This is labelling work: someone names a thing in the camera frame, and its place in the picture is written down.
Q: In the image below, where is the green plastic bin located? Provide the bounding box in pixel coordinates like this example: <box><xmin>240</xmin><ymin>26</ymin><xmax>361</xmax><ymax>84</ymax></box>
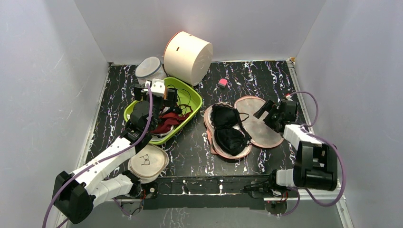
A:
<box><xmin>120</xmin><ymin>77</ymin><xmax>202</xmax><ymax>145</ymax></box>

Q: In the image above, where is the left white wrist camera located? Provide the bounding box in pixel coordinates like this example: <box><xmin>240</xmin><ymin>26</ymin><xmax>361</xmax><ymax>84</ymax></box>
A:
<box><xmin>143</xmin><ymin>78</ymin><xmax>166</xmax><ymax>98</ymax></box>

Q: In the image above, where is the white cylindrical container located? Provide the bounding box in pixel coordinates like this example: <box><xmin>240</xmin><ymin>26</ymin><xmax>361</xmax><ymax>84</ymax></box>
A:
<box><xmin>163</xmin><ymin>31</ymin><xmax>213</xmax><ymax>86</ymax></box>

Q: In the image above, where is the floral mesh laundry bag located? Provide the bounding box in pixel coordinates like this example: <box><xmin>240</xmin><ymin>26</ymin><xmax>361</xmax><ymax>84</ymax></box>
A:
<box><xmin>203</xmin><ymin>95</ymin><xmax>284</xmax><ymax>159</ymax></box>

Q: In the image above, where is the pink small block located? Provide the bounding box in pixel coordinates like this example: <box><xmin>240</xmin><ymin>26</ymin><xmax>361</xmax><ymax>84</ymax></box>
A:
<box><xmin>217</xmin><ymin>78</ymin><xmax>228</xmax><ymax>88</ymax></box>

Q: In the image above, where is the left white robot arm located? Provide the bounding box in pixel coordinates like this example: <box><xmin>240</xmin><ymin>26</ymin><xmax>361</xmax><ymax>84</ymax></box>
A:
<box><xmin>50</xmin><ymin>79</ymin><xmax>177</xmax><ymax>224</ymax></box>

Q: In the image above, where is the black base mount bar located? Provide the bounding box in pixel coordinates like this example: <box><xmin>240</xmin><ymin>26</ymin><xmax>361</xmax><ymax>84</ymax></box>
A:
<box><xmin>108</xmin><ymin>174</ymin><xmax>300</xmax><ymax>211</ymax></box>

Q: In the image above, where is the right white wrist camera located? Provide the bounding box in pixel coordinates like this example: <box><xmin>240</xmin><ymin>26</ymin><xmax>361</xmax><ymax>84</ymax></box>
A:
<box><xmin>285</xmin><ymin>94</ymin><xmax>293</xmax><ymax>101</ymax></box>

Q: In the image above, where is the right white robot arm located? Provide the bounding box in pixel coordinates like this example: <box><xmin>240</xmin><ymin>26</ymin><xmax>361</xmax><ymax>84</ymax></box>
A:
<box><xmin>254</xmin><ymin>99</ymin><xmax>337</xmax><ymax>197</ymax></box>

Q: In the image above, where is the black bra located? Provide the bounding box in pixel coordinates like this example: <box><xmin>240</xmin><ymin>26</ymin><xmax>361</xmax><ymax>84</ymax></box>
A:
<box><xmin>210</xmin><ymin>103</ymin><xmax>251</xmax><ymax>156</ymax></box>

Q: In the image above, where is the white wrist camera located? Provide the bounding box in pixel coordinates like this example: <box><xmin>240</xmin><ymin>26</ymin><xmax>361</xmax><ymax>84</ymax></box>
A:
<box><xmin>285</xmin><ymin>94</ymin><xmax>293</xmax><ymax>101</ymax></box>
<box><xmin>143</xmin><ymin>78</ymin><xmax>166</xmax><ymax>98</ymax></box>

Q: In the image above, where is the cream round mesh laundry bag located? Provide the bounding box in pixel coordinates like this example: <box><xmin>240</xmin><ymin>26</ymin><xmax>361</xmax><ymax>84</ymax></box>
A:
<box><xmin>128</xmin><ymin>144</ymin><xmax>169</xmax><ymax>184</ymax></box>

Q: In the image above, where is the maroon bra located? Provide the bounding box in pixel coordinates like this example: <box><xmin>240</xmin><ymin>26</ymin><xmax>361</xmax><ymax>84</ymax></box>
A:
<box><xmin>151</xmin><ymin>112</ymin><xmax>191</xmax><ymax>134</ymax></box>

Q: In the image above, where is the white mesh cylindrical laundry bag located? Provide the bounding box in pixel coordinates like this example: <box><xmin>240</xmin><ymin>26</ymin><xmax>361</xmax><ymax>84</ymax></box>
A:
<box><xmin>134</xmin><ymin>57</ymin><xmax>167</xmax><ymax>85</ymax></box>

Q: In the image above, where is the aluminium frame rail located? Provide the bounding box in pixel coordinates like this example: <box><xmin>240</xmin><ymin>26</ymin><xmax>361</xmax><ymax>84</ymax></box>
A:
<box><xmin>54</xmin><ymin>178</ymin><xmax>353</xmax><ymax>228</ymax></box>

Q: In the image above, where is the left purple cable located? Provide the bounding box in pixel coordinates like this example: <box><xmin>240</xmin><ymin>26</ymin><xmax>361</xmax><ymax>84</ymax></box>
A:
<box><xmin>42</xmin><ymin>83</ymin><xmax>154</xmax><ymax>228</ymax></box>

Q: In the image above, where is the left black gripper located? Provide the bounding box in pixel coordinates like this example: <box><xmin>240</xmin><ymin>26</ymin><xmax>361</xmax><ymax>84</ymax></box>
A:
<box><xmin>135</xmin><ymin>85</ymin><xmax>173</xmax><ymax>131</ymax></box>

